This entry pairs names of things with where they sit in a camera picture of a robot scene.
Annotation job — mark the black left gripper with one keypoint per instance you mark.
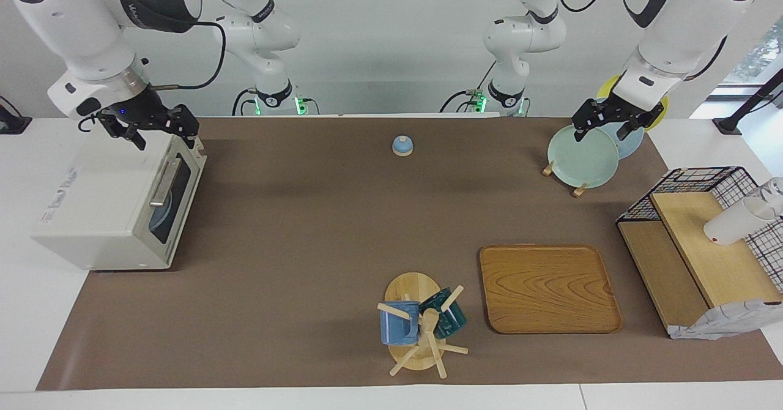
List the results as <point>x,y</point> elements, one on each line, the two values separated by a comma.
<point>618,111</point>

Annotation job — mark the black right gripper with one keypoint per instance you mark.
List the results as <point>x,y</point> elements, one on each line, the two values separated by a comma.
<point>147,116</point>

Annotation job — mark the white toaster oven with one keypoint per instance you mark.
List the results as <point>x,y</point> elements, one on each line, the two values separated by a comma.
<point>104,208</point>

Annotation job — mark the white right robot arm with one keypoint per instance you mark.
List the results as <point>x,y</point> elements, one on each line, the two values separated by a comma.
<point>73,24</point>

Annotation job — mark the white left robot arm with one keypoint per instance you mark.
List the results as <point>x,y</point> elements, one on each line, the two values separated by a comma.
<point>679,24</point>

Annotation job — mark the light blue racked plate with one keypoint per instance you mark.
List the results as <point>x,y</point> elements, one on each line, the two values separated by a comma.
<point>630,144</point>

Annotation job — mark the pale green plate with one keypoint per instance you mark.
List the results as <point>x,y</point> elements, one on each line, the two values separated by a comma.
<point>581,159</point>

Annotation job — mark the yellow plate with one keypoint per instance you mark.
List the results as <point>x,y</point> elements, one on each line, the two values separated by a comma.
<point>612,84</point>

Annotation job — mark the wooden plate rack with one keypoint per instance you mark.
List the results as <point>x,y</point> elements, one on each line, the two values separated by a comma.
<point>578,191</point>

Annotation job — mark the black stand pole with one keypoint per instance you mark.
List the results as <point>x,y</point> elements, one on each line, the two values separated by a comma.
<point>728,125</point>

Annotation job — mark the black clamp device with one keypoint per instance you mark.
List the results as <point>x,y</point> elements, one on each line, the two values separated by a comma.
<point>12,125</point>

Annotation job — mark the white cup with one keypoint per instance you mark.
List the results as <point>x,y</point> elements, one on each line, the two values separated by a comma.
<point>731,226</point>

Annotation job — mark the wooden serving tray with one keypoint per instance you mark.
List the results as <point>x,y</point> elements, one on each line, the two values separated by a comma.
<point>547,287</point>

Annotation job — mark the wooden stepped shelf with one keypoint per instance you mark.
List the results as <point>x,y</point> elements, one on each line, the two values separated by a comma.
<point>716,257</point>

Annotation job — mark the window with outdoor view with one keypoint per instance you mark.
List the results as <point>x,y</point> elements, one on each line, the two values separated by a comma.
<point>755,55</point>

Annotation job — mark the brown table mat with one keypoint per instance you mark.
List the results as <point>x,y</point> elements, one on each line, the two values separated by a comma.
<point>306,245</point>

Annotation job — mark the clear glass cup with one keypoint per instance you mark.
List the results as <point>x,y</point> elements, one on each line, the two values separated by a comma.
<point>775,186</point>

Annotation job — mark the small blue wooden-knob bell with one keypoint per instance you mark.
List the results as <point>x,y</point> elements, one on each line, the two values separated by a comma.
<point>402,147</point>

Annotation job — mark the grey patterned cloth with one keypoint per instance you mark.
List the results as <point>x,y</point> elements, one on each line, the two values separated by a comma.
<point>722,323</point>

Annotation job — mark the dark green mug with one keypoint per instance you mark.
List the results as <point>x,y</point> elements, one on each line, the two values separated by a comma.
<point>451,321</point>

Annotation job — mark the wooden mug tree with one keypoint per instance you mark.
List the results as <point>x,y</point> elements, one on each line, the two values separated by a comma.
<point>411,287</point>

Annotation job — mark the blue mug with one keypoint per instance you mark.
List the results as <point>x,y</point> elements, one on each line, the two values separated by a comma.
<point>394,327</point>

